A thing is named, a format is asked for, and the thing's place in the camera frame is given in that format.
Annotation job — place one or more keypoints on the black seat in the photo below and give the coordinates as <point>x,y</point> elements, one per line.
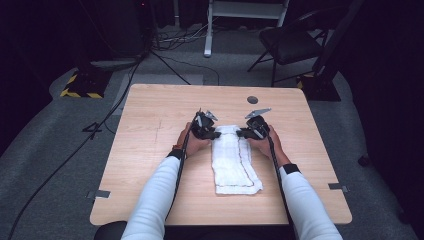
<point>110,231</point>

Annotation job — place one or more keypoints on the person's left hand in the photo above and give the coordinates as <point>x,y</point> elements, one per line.
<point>196,145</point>

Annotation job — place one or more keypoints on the black folding chair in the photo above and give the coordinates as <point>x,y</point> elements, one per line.
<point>290,43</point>

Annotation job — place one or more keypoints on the white towel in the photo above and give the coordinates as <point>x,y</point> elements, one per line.
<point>233,160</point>

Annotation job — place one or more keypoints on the person's right hand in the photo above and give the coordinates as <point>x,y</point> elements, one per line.
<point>270,146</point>

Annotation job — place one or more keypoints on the grey tape strip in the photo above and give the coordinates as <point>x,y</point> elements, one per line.
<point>337,186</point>
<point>100,193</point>

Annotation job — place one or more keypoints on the yellow black striped stand base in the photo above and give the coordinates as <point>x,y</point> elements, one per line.
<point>85,83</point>

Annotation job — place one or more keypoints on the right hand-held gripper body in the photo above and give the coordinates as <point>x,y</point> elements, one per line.
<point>257,126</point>

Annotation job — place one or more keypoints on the round black table grommet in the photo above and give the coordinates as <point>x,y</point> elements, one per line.
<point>252,99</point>

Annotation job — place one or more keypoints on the white metal desk frame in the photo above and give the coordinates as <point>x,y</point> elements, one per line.
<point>245,9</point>

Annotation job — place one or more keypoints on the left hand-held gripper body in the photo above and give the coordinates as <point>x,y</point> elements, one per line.
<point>203,125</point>

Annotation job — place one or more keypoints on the black slanted stand pole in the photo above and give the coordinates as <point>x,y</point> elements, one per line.
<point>336,36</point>

